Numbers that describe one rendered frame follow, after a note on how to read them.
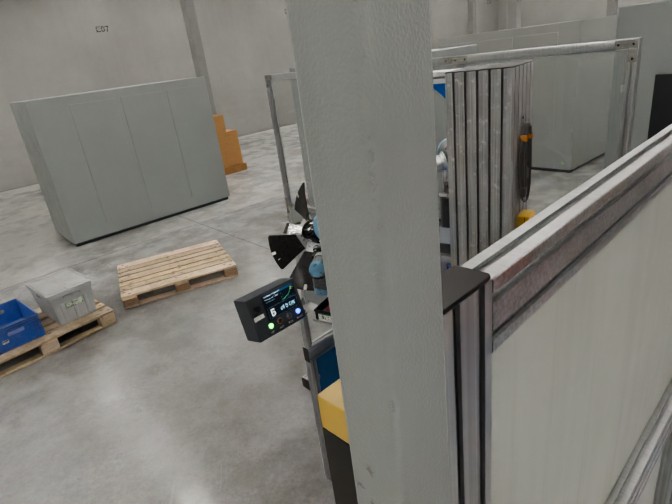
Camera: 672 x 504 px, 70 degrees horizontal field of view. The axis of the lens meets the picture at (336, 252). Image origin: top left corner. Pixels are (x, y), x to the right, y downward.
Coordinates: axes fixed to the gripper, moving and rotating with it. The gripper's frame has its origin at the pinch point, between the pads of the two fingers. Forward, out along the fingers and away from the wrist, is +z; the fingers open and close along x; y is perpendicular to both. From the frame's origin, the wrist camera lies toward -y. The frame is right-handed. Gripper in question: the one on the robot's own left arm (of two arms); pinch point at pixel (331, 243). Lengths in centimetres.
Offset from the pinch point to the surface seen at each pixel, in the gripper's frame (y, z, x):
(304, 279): 19.8, -3.7, 17.8
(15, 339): 307, 58, 61
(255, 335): 21, -80, 6
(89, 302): 273, 114, 61
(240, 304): 25, -76, -8
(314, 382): 12, -55, 51
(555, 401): -71, -196, -48
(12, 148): 923, 797, -85
